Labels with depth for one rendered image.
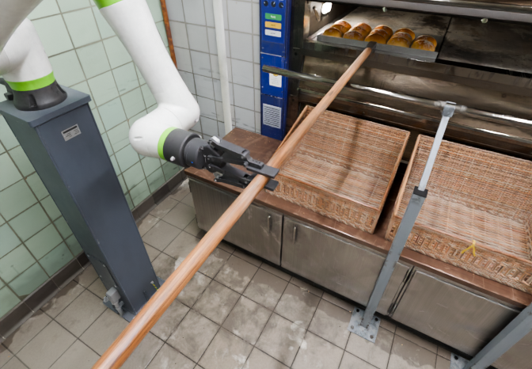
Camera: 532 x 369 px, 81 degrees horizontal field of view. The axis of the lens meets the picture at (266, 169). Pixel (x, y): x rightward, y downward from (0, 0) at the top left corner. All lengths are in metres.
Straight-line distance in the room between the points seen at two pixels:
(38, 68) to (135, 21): 0.40
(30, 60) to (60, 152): 0.29
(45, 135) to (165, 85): 0.45
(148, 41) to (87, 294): 1.59
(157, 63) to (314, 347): 1.47
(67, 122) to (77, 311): 1.20
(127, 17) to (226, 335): 1.48
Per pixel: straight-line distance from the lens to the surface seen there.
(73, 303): 2.16
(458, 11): 1.37
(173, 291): 0.55
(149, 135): 0.85
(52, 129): 1.20
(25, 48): 1.15
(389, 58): 1.59
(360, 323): 1.87
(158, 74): 0.91
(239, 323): 1.84
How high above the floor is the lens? 1.67
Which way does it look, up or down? 39 degrees down
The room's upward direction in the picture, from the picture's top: straight up
